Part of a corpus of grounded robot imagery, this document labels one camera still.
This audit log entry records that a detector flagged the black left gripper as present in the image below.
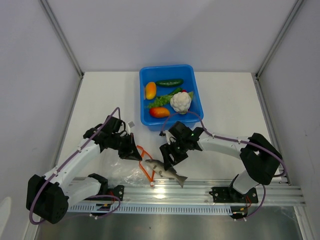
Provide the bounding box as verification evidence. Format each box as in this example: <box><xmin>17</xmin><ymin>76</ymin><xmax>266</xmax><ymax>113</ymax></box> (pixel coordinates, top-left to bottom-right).
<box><xmin>110</xmin><ymin>132</ymin><xmax>142</xmax><ymax>162</ymax></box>

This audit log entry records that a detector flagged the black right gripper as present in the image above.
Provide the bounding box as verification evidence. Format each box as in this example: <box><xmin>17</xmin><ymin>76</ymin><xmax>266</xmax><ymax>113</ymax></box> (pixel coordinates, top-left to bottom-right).
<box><xmin>159</xmin><ymin>138</ymin><xmax>189</xmax><ymax>171</ymax></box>

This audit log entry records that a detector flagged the grey toy fish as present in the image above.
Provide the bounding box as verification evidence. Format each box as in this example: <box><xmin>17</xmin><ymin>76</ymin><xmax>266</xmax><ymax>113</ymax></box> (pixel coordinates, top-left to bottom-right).
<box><xmin>144</xmin><ymin>159</ymin><xmax>187</xmax><ymax>188</ymax></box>

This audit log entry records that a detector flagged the clear orange-zipper zip bag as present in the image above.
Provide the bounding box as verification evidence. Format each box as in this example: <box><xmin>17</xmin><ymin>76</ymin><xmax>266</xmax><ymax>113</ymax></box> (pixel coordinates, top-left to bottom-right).
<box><xmin>100</xmin><ymin>146</ymin><xmax>155</xmax><ymax>187</ymax></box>

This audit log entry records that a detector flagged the green toy lettuce leaf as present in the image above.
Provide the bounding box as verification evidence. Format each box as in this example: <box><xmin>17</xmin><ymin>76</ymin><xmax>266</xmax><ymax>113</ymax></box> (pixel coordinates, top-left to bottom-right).
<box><xmin>147</xmin><ymin>94</ymin><xmax>173</xmax><ymax>109</ymax></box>

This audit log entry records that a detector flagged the white toy cauliflower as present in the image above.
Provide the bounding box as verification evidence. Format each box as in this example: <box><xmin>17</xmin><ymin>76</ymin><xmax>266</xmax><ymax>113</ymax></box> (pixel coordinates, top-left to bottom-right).
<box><xmin>170</xmin><ymin>92</ymin><xmax>193</xmax><ymax>114</ymax></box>

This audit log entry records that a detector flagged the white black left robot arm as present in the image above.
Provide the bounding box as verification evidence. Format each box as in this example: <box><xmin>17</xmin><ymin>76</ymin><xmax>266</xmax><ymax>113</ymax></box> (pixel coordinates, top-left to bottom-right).
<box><xmin>26</xmin><ymin>115</ymin><xmax>142</xmax><ymax>225</ymax></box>

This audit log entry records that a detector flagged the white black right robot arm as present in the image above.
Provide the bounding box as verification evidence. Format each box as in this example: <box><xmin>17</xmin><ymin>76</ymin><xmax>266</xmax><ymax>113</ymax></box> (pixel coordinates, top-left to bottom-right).
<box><xmin>159</xmin><ymin>121</ymin><xmax>285</xmax><ymax>202</ymax></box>

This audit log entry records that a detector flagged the red orange toy mango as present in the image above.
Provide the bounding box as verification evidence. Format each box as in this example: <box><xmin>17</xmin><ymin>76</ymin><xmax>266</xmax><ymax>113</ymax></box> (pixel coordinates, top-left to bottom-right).
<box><xmin>149</xmin><ymin>107</ymin><xmax>171</xmax><ymax>119</ymax></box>

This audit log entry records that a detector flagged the yellow orange toy mango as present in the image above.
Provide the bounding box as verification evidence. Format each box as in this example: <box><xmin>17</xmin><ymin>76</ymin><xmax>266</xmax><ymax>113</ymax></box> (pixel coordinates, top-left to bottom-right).
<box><xmin>145</xmin><ymin>82</ymin><xmax>157</xmax><ymax>100</ymax></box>

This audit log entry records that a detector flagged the green toy chili pepper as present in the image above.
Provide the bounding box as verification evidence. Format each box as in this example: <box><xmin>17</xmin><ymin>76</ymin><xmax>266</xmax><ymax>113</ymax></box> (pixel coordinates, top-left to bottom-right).
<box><xmin>169</xmin><ymin>87</ymin><xmax>183</xmax><ymax>96</ymax></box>

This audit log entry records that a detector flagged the dark green toy cucumber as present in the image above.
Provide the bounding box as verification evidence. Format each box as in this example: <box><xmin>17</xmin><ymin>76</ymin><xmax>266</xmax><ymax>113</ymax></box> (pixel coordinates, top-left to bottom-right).
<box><xmin>155</xmin><ymin>78</ymin><xmax>184</xmax><ymax>88</ymax></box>

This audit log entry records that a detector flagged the blue plastic bin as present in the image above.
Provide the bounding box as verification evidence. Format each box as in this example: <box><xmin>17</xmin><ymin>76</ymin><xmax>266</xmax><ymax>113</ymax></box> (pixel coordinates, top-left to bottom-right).
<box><xmin>139</xmin><ymin>64</ymin><xmax>204</xmax><ymax>132</ymax></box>

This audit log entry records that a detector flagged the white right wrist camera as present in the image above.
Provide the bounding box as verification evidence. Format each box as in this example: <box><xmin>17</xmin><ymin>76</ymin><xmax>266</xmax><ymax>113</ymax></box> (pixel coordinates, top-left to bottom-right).
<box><xmin>163</xmin><ymin>130</ymin><xmax>176</xmax><ymax>145</ymax></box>

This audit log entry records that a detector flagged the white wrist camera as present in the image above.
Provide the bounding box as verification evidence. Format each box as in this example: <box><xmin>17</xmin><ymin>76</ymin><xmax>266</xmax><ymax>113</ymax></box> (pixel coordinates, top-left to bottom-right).
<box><xmin>125</xmin><ymin>121</ymin><xmax>135</xmax><ymax>134</ymax></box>
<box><xmin>163</xmin><ymin>130</ymin><xmax>176</xmax><ymax>145</ymax></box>

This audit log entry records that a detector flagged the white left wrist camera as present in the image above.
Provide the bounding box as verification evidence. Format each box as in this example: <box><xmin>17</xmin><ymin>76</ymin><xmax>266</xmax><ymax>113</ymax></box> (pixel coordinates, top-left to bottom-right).
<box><xmin>125</xmin><ymin>121</ymin><xmax>135</xmax><ymax>134</ymax></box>

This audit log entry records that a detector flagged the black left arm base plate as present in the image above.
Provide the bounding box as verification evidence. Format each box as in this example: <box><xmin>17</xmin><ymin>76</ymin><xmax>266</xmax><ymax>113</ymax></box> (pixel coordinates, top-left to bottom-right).
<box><xmin>107</xmin><ymin>185</ymin><xmax>125</xmax><ymax>201</ymax></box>

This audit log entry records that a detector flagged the aluminium front rail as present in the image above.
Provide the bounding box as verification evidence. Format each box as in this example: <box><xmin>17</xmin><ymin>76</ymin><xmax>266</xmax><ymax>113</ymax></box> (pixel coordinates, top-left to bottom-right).
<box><xmin>67</xmin><ymin>176</ymin><xmax>306</xmax><ymax>207</ymax></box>

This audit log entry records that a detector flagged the white slotted cable duct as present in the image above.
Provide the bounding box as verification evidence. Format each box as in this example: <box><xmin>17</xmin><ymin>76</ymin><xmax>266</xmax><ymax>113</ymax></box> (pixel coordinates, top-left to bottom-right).
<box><xmin>68</xmin><ymin>203</ymin><xmax>232</xmax><ymax>216</ymax></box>

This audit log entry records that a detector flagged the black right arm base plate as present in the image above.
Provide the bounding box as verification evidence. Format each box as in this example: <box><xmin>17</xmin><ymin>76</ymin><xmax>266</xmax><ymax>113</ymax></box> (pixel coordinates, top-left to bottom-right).
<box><xmin>209</xmin><ymin>186</ymin><xmax>259</xmax><ymax>204</ymax></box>

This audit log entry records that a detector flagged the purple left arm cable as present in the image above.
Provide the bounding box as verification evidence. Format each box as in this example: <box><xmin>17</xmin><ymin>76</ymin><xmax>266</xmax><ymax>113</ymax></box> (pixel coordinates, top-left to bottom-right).
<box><xmin>28</xmin><ymin>107</ymin><xmax>122</xmax><ymax>225</ymax></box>

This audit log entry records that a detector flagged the left aluminium frame post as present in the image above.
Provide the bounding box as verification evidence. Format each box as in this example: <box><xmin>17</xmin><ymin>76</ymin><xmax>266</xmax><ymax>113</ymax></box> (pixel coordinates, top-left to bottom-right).
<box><xmin>38</xmin><ymin>0</ymin><xmax>84</xmax><ymax>78</ymax></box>

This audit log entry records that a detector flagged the aluminium frame post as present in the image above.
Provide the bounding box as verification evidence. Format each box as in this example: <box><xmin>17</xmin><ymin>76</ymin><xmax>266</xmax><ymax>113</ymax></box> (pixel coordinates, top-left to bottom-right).
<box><xmin>254</xmin><ymin>0</ymin><xmax>306</xmax><ymax>78</ymax></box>
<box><xmin>38</xmin><ymin>0</ymin><xmax>84</xmax><ymax>78</ymax></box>

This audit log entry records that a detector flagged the right aluminium frame post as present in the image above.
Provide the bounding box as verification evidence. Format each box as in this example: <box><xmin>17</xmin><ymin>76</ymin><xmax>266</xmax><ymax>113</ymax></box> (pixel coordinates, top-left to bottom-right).
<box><xmin>254</xmin><ymin>0</ymin><xmax>306</xmax><ymax>78</ymax></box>

